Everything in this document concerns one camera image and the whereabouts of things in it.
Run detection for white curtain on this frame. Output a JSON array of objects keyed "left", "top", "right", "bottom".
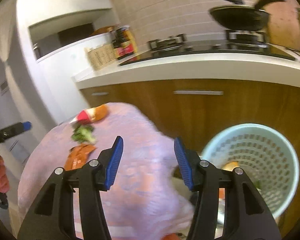
[{"left": 0, "top": 0, "right": 17, "bottom": 64}]

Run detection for teal plastic waste basket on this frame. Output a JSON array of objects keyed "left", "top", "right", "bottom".
[{"left": 200, "top": 124, "right": 300, "bottom": 219}]

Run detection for wooden cutting board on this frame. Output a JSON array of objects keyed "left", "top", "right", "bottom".
[{"left": 264, "top": 0, "right": 300, "bottom": 51}]

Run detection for person's left hand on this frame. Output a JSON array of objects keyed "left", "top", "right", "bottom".
[{"left": 0, "top": 156, "right": 10, "bottom": 193}]

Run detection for green leafy vegetable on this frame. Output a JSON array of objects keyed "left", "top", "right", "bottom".
[{"left": 71, "top": 125, "right": 96, "bottom": 144}]

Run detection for large sauce bottle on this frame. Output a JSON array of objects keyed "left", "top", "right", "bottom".
[{"left": 116, "top": 25, "right": 138, "bottom": 57}]

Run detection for pale peel piece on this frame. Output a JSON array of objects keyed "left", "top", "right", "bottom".
[{"left": 222, "top": 161, "right": 239, "bottom": 172}]

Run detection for black gas stove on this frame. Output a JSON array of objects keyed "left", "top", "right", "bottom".
[{"left": 119, "top": 30, "right": 296, "bottom": 66}]

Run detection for red white paper cup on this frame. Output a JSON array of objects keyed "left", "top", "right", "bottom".
[{"left": 69, "top": 108, "right": 95, "bottom": 126}]

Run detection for black wok with lid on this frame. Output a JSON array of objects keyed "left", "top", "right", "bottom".
[{"left": 209, "top": 0, "right": 286, "bottom": 31}]

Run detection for dark soy sauce bottle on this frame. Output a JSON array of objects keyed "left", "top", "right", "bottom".
[{"left": 108, "top": 27, "right": 125, "bottom": 60}]

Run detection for beige utensil basket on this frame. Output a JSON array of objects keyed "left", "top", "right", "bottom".
[{"left": 85, "top": 44, "right": 116, "bottom": 70}]

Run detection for wooden base cabinets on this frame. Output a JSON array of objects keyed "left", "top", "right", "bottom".
[{"left": 81, "top": 79, "right": 300, "bottom": 236}]

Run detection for pink floral tablecloth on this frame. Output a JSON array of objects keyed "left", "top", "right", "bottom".
[{"left": 18, "top": 102, "right": 193, "bottom": 239}]

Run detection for orange cloth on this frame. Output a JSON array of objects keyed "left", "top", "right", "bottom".
[{"left": 64, "top": 143, "right": 96, "bottom": 171}]

